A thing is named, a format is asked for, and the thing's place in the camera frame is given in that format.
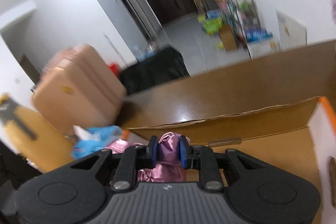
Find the pink satin scrunchie bow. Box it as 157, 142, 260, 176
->
106, 132, 187, 182

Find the blue tissue pack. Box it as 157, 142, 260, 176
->
72, 126, 122, 160

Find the black bag on floor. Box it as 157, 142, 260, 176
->
119, 46, 189, 95

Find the pink hard-shell suitcase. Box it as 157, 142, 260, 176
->
32, 44, 126, 136

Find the red orange cardboard box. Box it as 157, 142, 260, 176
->
121, 96, 336, 224

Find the yellow thermos jug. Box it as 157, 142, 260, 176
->
1, 93, 74, 172

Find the brown cardboard box on floor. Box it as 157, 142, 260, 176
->
219, 24, 237, 51

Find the cluttered wire shelf rack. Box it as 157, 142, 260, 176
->
201, 0, 273, 48

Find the white board leaning on wall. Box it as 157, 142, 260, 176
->
276, 10, 307, 51

